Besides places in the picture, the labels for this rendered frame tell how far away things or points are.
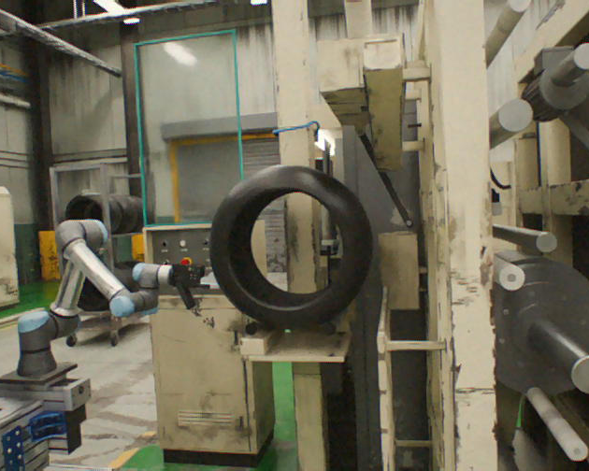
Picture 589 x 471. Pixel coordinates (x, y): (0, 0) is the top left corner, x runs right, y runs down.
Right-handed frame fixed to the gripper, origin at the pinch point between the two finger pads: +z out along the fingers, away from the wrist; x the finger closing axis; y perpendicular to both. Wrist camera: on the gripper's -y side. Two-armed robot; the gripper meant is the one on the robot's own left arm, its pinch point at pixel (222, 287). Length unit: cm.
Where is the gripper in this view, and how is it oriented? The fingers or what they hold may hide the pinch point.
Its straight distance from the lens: 190.5
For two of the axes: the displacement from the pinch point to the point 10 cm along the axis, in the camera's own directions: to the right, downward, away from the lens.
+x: 2.0, -0.6, 9.8
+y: 0.7, -9.9, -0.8
